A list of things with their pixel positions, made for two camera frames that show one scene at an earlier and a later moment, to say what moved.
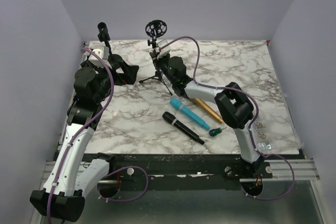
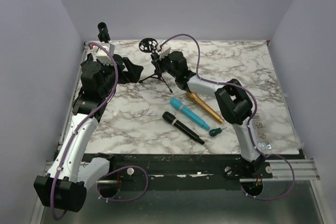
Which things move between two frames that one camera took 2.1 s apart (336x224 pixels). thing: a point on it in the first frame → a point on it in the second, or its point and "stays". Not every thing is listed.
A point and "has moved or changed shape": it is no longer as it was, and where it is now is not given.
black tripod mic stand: (156, 29) has moved or changed shape
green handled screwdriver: (213, 132) stays
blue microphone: (177, 104) stays
